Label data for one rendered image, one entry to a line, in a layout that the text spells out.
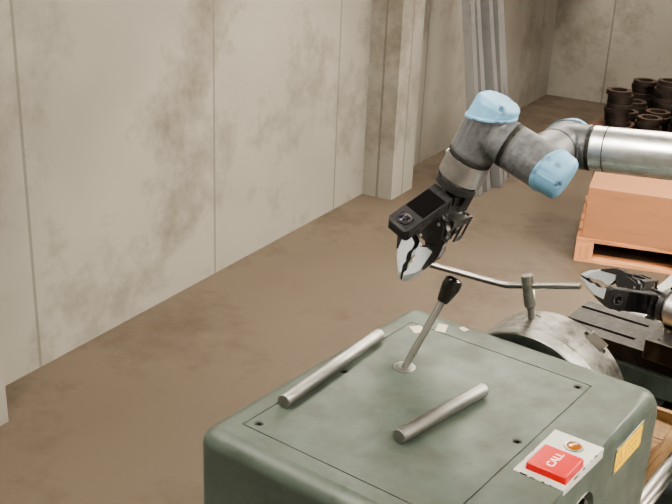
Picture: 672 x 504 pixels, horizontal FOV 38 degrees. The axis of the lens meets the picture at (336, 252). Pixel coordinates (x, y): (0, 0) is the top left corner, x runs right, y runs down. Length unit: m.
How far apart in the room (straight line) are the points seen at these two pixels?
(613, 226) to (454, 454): 4.15
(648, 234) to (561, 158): 3.96
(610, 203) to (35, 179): 2.99
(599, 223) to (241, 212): 1.92
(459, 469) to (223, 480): 0.34
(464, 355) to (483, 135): 0.38
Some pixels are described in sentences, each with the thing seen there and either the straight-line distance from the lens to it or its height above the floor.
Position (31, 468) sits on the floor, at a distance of 3.67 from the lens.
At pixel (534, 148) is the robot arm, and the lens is 1.55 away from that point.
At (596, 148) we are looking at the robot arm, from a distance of 1.65.
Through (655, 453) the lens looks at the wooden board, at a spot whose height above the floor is 0.90.
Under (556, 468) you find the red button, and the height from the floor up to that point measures 1.27.
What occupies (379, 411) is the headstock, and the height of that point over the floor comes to 1.25.
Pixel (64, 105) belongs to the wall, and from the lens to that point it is 4.06.
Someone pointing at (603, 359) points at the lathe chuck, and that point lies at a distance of 1.87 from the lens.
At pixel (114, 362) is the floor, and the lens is 4.28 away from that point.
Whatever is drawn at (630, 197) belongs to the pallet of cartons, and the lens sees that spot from 5.44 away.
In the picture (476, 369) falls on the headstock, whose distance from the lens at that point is 1.64.
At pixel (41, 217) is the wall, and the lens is 4.07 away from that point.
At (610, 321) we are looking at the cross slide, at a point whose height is 0.97.
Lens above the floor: 2.03
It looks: 22 degrees down
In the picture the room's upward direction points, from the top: 3 degrees clockwise
